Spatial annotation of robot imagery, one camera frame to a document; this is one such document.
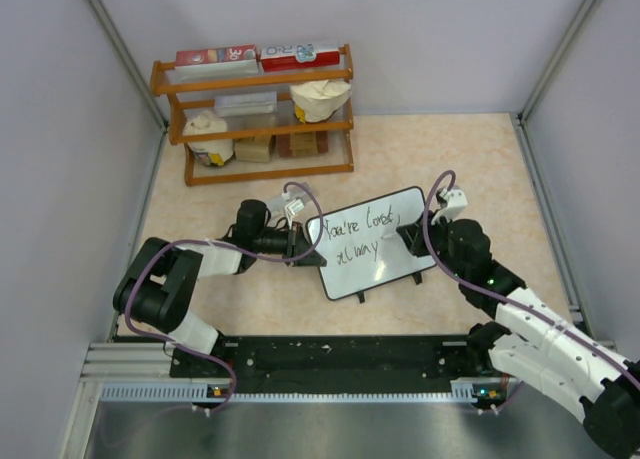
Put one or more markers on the brown cardboard box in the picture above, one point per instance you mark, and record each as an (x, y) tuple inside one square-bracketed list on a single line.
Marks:
[(306, 144)]

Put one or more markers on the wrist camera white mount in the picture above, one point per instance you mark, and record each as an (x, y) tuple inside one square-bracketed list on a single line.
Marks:
[(293, 204), (451, 202)]

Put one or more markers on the wooden three tier shelf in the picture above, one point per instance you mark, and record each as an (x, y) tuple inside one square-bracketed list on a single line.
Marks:
[(188, 98)]

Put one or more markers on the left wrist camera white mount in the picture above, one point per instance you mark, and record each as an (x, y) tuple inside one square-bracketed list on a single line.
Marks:
[(293, 204)]

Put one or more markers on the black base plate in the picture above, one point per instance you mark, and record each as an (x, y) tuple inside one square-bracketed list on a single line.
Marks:
[(350, 364)]

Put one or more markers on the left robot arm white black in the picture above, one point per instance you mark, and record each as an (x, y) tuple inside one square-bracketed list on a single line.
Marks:
[(157, 288)]

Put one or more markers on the cream paper bag upper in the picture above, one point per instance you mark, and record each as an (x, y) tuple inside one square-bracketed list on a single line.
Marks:
[(316, 101)]

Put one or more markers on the red white foil box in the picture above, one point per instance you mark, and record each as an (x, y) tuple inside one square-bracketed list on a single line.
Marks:
[(217, 62)]

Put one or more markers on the aluminium rail frame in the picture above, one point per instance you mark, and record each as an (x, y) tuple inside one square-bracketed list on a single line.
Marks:
[(127, 362)]

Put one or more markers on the black framed whiteboard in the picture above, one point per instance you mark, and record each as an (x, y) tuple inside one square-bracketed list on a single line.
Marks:
[(349, 239)]

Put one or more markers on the red white wrap box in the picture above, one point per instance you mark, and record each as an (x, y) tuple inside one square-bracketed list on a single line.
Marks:
[(298, 56)]

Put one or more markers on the tan cardboard box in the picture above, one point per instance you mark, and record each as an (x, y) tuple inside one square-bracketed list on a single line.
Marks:
[(255, 149)]

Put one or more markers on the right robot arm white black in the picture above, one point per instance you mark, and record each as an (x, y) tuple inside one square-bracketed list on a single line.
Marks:
[(527, 340)]

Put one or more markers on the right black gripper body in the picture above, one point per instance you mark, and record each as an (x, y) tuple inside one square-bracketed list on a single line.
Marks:
[(439, 236)]

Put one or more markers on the clear plastic box on shelf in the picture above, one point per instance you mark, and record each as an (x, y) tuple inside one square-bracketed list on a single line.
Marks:
[(246, 104)]

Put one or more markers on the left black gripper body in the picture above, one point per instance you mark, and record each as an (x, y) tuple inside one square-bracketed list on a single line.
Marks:
[(294, 238)]

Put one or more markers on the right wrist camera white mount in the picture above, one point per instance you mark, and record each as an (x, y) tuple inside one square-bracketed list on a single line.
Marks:
[(451, 202)]

